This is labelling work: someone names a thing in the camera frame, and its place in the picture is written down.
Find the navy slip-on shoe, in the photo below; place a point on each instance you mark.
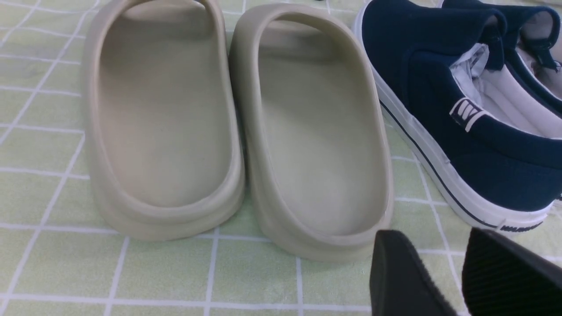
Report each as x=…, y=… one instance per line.
x=531, y=33
x=492, y=150

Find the tan slide slipper, inner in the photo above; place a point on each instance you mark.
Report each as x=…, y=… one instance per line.
x=316, y=147

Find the green checked tablecloth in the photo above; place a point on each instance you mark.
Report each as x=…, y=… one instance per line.
x=60, y=258

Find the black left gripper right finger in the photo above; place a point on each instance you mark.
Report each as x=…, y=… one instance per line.
x=502, y=278

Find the navy slip-on shoe, right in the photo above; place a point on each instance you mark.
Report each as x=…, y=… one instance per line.
x=531, y=33

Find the navy slip-on shoe, left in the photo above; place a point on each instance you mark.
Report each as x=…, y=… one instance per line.
x=492, y=150

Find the tan slide slipper, outer left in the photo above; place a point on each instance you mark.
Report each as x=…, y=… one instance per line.
x=162, y=141

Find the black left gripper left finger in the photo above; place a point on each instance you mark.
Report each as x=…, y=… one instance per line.
x=400, y=284

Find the tan slide slipper, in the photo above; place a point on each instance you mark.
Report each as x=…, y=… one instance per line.
x=162, y=141
x=316, y=147

